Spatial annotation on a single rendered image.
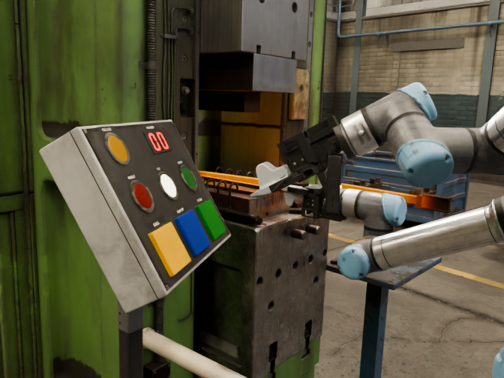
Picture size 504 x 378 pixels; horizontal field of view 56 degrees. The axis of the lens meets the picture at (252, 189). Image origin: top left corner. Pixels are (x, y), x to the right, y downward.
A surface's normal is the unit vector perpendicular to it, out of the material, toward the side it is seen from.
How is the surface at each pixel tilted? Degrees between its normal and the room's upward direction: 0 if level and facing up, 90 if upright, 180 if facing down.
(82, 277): 90
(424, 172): 123
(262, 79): 90
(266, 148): 90
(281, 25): 90
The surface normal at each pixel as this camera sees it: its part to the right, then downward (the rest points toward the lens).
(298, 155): -0.26, 0.15
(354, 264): -0.55, 0.13
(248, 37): 0.78, 0.14
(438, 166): 0.11, 0.70
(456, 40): -0.75, 0.10
